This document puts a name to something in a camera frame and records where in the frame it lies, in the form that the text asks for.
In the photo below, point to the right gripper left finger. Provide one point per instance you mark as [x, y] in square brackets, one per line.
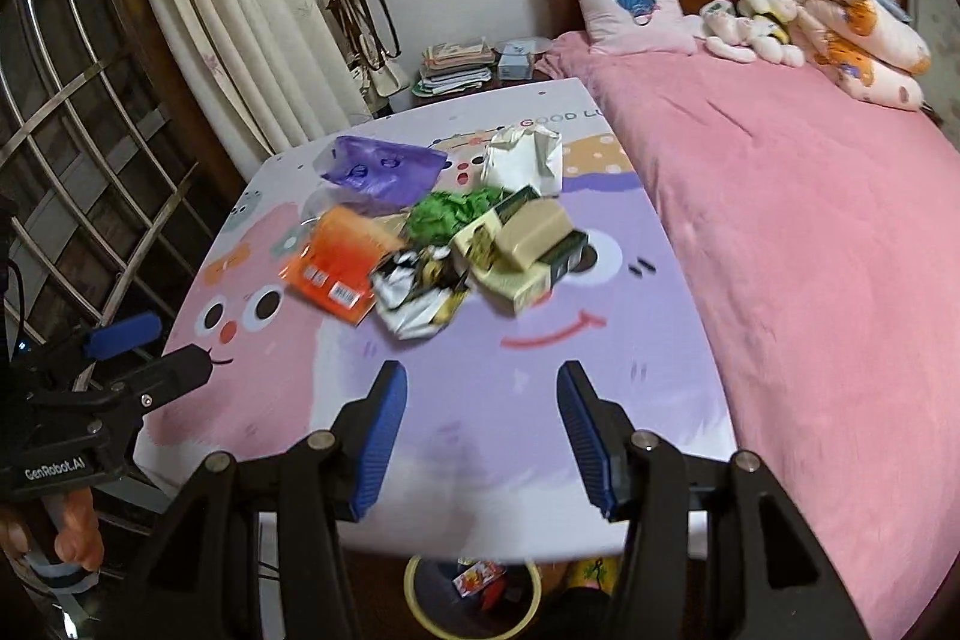
[201, 575]

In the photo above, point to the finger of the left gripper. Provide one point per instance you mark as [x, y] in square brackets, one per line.
[164, 380]
[123, 336]

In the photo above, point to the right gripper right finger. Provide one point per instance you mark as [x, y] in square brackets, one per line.
[767, 576]

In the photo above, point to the orange snack package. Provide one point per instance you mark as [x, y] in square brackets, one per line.
[333, 269]

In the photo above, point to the silver foil wrapper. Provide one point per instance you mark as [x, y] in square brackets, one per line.
[417, 291]

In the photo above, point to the purple plastic bag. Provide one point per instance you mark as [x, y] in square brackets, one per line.
[378, 175]

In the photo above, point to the green wrapper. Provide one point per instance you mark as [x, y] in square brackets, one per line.
[439, 216]

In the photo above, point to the beige green carton box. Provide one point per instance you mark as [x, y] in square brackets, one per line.
[520, 248]

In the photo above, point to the blue trash bin yellow rim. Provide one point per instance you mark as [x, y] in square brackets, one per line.
[503, 610]

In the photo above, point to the person's left hand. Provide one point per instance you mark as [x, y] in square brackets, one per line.
[78, 541]

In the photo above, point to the metal window grille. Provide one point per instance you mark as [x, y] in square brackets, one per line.
[112, 214]

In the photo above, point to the red snack package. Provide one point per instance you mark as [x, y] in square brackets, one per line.
[477, 576]

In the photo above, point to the pink bed blanket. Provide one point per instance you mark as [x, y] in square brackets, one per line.
[819, 236]

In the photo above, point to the folding table with cartoon top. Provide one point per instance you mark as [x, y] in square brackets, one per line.
[481, 466]

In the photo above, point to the dark wooden nightstand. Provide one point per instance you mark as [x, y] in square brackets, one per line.
[417, 97]

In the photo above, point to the stack of books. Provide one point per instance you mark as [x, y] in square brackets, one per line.
[448, 65]

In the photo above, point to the blue tissue box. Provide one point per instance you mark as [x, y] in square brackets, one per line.
[515, 60]

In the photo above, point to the rolled cartoon quilt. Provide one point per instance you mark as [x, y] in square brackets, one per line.
[865, 50]

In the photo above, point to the white plush toy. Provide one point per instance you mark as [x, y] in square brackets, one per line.
[751, 30]

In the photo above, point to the pink pillow with blue print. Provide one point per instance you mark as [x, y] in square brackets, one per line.
[623, 27]

